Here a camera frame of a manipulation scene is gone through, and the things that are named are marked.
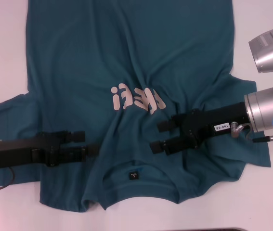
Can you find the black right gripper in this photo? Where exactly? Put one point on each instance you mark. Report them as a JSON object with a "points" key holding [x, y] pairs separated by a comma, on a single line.
{"points": [[211, 120]]}

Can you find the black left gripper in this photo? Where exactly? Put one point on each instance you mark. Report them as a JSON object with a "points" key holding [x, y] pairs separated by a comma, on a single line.
{"points": [[11, 154]]}

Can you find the teal blue printed t-shirt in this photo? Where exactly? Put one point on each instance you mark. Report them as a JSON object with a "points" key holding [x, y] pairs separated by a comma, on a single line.
{"points": [[126, 60]]}

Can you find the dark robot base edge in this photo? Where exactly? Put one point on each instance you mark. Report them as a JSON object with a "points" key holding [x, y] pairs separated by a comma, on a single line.
{"points": [[198, 229]]}

